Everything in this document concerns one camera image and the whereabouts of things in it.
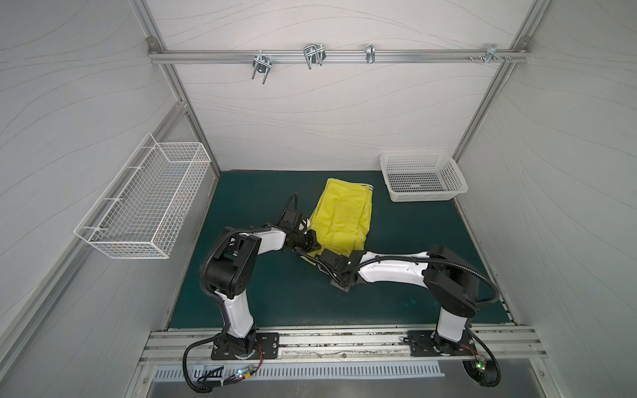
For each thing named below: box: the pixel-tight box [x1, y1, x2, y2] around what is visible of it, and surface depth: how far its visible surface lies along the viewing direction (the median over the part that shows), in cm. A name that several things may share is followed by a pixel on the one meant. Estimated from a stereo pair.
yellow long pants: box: [308, 177, 375, 258], surface depth 105 cm
